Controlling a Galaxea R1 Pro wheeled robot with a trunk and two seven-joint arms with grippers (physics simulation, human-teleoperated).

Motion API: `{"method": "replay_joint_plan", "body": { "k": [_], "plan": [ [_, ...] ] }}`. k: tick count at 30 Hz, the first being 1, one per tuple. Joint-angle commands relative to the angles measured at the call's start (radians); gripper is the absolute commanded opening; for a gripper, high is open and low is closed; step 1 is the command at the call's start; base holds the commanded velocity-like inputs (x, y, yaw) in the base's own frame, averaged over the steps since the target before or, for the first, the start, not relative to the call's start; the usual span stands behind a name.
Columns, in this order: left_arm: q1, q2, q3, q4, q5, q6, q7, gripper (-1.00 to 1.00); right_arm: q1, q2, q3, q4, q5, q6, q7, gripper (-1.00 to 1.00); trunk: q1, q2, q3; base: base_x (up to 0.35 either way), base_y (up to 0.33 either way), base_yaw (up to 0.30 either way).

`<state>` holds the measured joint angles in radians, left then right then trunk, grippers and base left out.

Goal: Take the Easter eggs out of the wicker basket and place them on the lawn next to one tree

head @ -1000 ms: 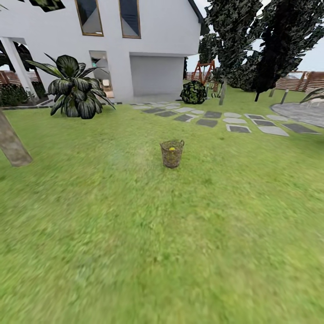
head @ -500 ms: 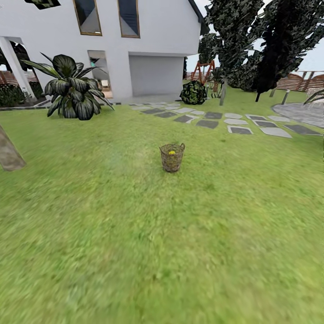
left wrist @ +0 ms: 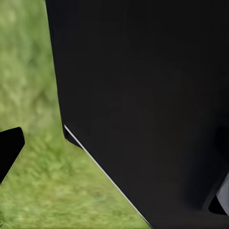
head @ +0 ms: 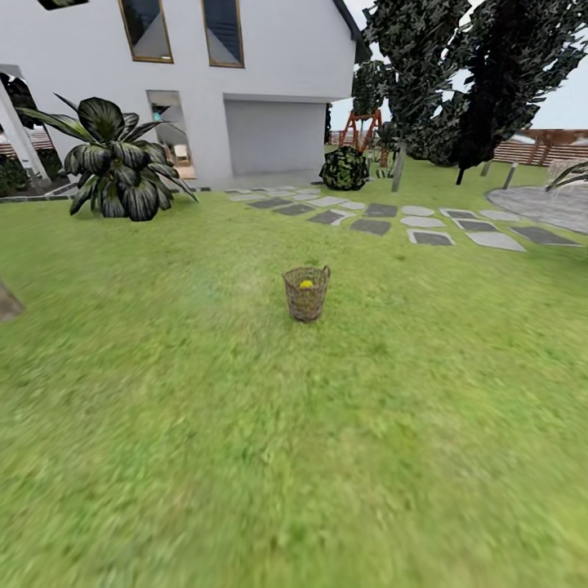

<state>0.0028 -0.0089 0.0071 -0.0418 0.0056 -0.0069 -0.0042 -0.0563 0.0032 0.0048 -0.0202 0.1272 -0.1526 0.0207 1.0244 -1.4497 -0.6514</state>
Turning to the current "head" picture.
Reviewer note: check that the wicker basket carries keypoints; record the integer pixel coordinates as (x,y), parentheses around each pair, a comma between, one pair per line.
(306,303)

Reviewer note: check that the fixed window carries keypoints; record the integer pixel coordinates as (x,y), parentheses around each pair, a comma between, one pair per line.
(171,131)

